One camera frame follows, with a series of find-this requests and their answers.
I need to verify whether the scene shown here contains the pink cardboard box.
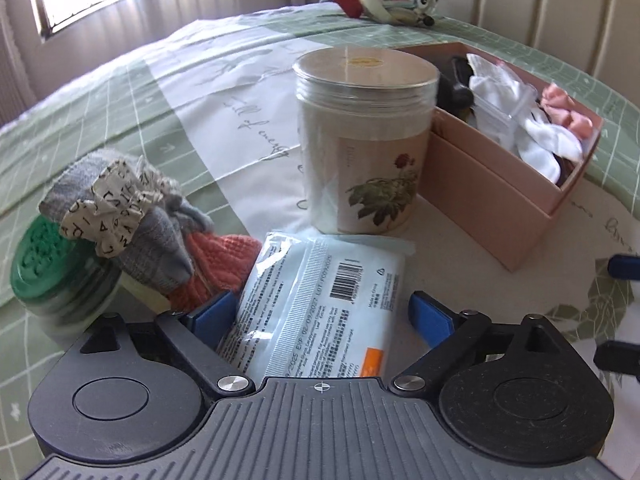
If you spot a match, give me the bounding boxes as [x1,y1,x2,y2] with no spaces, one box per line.
[395,42,606,274]

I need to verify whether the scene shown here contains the clear jar with floral label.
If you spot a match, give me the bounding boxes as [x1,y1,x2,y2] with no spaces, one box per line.
[291,46,441,236]

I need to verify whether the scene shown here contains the black cloth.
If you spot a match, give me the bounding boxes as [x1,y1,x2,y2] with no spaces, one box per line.
[435,55,476,122]

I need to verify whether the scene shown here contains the white plastic packet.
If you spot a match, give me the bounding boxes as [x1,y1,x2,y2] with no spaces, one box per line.
[215,230,417,379]

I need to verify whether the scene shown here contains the jar with green lid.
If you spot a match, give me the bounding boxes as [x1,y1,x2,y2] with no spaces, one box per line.
[10,215,124,334]

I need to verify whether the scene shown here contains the orange knit sock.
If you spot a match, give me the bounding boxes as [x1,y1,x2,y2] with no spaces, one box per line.
[170,232,264,314]

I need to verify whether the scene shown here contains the white sock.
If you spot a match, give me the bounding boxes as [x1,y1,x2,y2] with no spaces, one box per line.
[467,52,539,147]
[515,110,585,185]

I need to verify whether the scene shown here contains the green checkered bedsheet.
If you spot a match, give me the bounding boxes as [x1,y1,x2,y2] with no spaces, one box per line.
[0,2,640,463]

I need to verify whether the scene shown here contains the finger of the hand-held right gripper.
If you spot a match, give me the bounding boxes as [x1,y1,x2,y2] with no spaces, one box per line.
[607,254,640,279]
[594,341,640,374]

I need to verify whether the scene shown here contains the pink scrunchie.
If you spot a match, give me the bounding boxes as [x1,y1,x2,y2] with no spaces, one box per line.
[540,83,594,139]

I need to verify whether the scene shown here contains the beige padded headboard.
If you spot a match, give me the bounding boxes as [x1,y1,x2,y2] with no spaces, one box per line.
[440,0,640,92]

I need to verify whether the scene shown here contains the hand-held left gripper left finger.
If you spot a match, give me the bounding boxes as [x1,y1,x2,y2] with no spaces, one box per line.
[75,290,256,396]

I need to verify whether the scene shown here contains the letter print scrunchie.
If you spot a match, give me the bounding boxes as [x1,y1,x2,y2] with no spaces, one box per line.
[59,159,171,259]

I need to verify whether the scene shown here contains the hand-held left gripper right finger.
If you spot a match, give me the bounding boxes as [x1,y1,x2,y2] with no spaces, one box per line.
[390,290,571,396]

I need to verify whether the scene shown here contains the grey and patterned scrunchies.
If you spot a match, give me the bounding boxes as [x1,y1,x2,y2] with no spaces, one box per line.
[40,152,214,294]

